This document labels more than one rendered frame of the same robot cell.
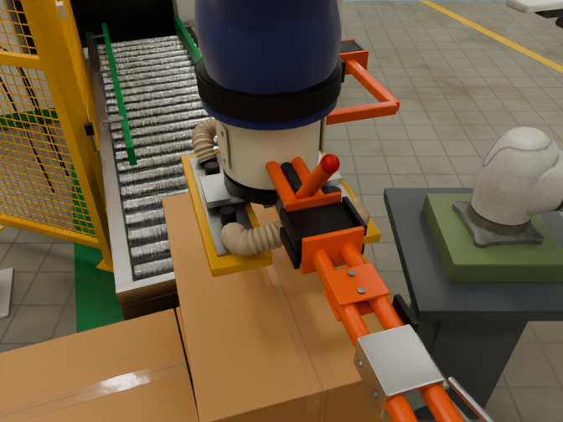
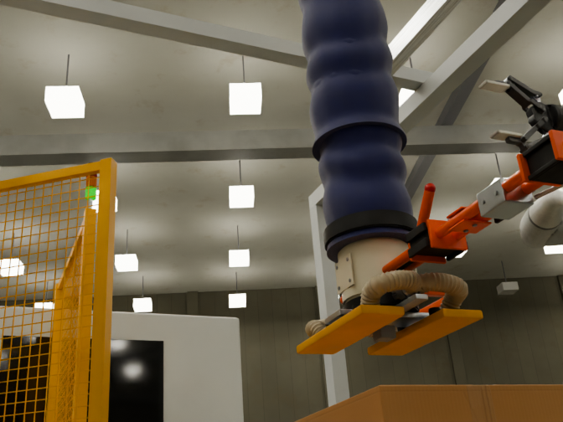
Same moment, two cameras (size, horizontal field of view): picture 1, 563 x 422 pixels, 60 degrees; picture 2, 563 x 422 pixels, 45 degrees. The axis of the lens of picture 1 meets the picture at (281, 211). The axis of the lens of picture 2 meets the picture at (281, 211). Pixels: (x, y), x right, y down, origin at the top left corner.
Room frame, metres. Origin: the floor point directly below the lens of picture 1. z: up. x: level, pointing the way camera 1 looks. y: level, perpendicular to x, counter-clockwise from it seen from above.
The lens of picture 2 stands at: (-0.76, 0.38, 0.74)
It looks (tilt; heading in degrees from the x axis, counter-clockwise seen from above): 25 degrees up; 354
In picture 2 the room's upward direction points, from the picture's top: 4 degrees counter-clockwise
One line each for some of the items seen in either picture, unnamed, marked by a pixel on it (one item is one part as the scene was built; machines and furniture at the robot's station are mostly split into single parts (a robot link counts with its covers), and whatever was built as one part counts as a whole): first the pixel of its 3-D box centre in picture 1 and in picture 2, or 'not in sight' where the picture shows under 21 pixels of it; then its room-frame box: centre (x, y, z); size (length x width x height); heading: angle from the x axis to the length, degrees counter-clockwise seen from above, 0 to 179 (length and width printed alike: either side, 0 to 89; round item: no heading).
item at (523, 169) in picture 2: not in sight; (555, 159); (0.15, -0.15, 1.24); 0.08 x 0.07 x 0.05; 17
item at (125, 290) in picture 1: (233, 267); not in sight; (1.06, 0.15, 0.58); 0.70 x 0.03 x 0.06; 109
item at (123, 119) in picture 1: (107, 79); not in sight; (2.41, 0.91, 0.60); 1.60 x 0.11 x 0.09; 19
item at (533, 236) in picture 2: not in sight; (541, 227); (1.20, -0.65, 1.55); 0.18 x 0.14 x 0.13; 173
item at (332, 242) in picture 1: (322, 231); (436, 242); (0.49, -0.05, 1.24); 0.10 x 0.08 x 0.06; 107
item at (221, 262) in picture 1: (220, 197); (345, 325); (0.70, 0.11, 1.13); 0.34 x 0.10 x 0.05; 17
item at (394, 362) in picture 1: (395, 369); (504, 199); (0.28, -0.12, 1.23); 0.07 x 0.07 x 0.04; 17
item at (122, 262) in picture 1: (105, 130); not in sight; (2.06, 0.85, 0.50); 2.31 x 0.05 x 0.19; 19
